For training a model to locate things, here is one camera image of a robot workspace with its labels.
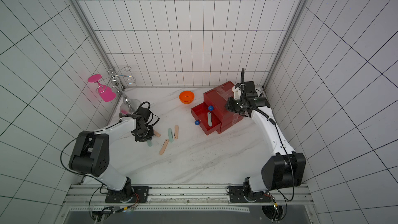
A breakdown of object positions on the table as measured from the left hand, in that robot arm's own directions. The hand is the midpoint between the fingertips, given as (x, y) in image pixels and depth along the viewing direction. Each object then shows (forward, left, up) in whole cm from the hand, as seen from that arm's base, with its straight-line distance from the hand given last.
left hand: (148, 140), depth 90 cm
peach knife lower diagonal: (-3, -9, -2) cm, 10 cm away
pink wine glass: (+27, +31, +11) cm, 43 cm away
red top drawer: (+14, -40, +20) cm, 46 cm away
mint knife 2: (-2, -1, 0) cm, 2 cm away
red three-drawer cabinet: (+23, -46, +21) cm, 56 cm away
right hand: (+13, -46, +20) cm, 51 cm away
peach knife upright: (+5, -16, -1) cm, 17 cm away
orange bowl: (+33, -21, +1) cm, 39 cm away
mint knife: (+4, -13, -1) cm, 13 cm away
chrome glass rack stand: (+24, +19, +3) cm, 31 cm away
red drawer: (+12, -35, +6) cm, 37 cm away
